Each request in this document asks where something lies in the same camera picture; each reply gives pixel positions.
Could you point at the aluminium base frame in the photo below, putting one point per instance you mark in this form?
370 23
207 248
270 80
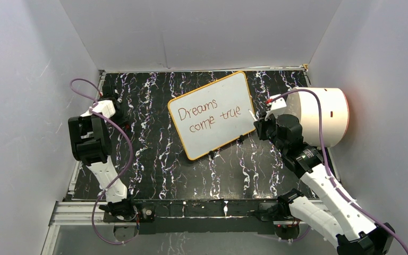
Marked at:
78 227

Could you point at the white marker pen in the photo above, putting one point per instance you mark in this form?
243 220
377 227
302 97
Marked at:
253 115

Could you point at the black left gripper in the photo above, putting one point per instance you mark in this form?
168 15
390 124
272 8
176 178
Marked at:
125 120

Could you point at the white cylindrical container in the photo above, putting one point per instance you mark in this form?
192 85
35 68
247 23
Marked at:
335 115

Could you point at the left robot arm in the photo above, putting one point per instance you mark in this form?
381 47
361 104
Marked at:
91 144

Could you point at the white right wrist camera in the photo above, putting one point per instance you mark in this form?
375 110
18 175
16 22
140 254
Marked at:
276 106

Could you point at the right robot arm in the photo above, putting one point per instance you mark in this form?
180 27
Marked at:
347 229

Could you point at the yellow framed whiteboard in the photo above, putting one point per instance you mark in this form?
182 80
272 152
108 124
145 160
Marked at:
213 115

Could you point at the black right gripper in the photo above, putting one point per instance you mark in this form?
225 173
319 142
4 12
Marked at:
261 124

